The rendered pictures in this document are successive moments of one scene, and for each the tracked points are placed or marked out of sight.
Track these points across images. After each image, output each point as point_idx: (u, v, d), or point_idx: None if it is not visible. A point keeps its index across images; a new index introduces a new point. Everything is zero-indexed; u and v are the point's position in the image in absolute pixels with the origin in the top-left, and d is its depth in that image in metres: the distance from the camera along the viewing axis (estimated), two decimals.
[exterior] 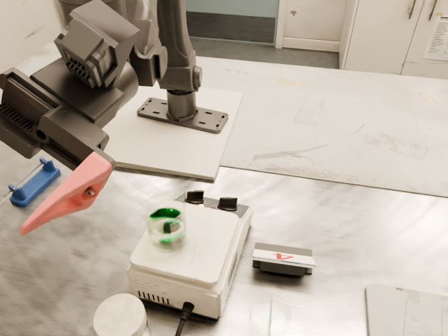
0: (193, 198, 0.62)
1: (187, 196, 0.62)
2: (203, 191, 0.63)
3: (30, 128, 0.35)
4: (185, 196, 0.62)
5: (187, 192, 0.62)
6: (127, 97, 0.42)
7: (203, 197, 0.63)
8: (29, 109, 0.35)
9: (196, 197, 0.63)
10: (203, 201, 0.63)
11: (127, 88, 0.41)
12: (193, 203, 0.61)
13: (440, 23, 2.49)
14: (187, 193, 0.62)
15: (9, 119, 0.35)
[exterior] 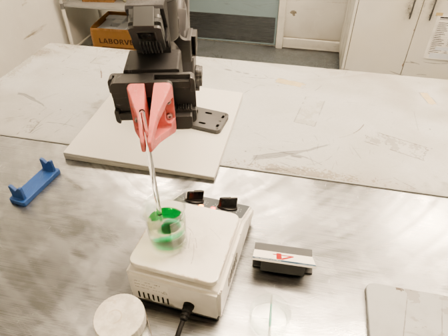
0: (193, 198, 0.62)
1: (187, 196, 0.62)
2: (203, 191, 0.63)
3: (179, 107, 0.48)
4: (185, 196, 0.62)
5: (187, 192, 0.62)
6: None
7: (203, 197, 0.63)
8: None
9: (196, 197, 0.63)
10: (203, 201, 0.63)
11: None
12: (193, 203, 0.61)
13: (440, 23, 2.49)
14: (187, 193, 0.62)
15: None
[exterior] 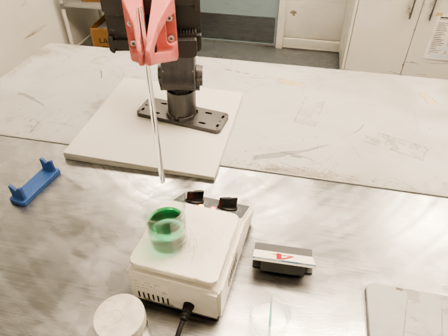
0: (193, 198, 0.62)
1: (187, 196, 0.62)
2: (203, 191, 0.63)
3: (182, 32, 0.42)
4: (185, 196, 0.62)
5: (187, 192, 0.62)
6: None
7: (203, 197, 0.63)
8: None
9: (196, 197, 0.63)
10: (203, 201, 0.63)
11: None
12: (193, 203, 0.61)
13: (440, 23, 2.49)
14: (187, 193, 0.62)
15: None
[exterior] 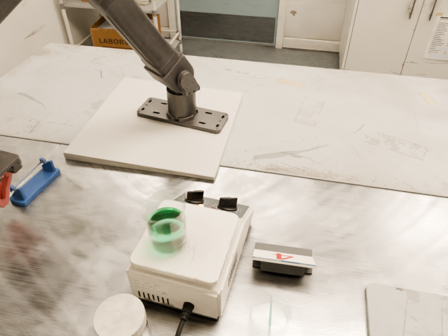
0: (193, 198, 0.62)
1: (187, 196, 0.62)
2: (203, 191, 0.63)
3: (2, 167, 0.60)
4: (185, 196, 0.62)
5: (187, 192, 0.62)
6: None
7: (203, 197, 0.63)
8: None
9: (196, 197, 0.63)
10: (203, 201, 0.63)
11: None
12: (193, 203, 0.61)
13: (440, 23, 2.49)
14: (187, 193, 0.62)
15: None
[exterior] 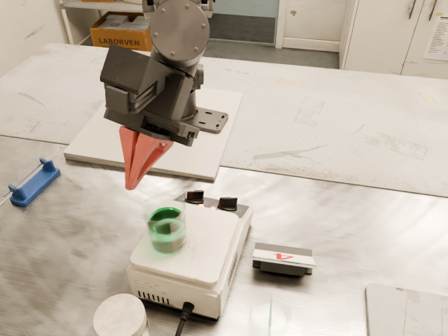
0: (193, 198, 0.62)
1: (187, 196, 0.62)
2: (203, 191, 0.63)
3: None
4: (185, 196, 0.62)
5: (187, 192, 0.62)
6: (199, 58, 0.47)
7: (203, 197, 0.63)
8: None
9: (196, 197, 0.63)
10: (203, 201, 0.63)
11: None
12: (193, 203, 0.61)
13: (440, 23, 2.49)
14: (187, 193, 0.62)
15: (165, 130, 0.48)
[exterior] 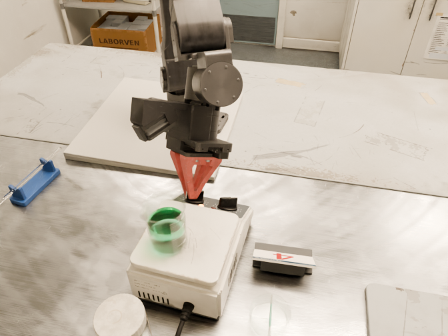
0: None
1: (187, 196, 0.62)
2: (203, 191, 0.63)
3: (213, 148, 0.59)
4: (185, 196, 0.62)
5: (187, 192, 0.62)
6: None
7: (203, 197, 0.63)
8: None
9: None
10: (203, 201, 0.63)
11: None
12: (193, 203, 0.61)
13: (440, 23, 2.49)
14: (187, 193, 0.62)
15: None
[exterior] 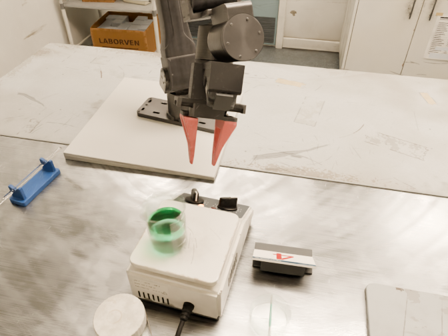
0: (197, 198, 0.62)
1: (197, 198, 0.61)
2: (197, 189, 0.64)
3: None
4: (195, 199, 0.61)
5: (197, 194, 0.61)
6: None
7: None
8: None
9: (197, 196, 0.63)
10: (201, 198, 0.64)
11: None
12: (203, 203, 0.62)
13: (440, 23, 2.49)
14: (197, 195, 0.61)
15: None
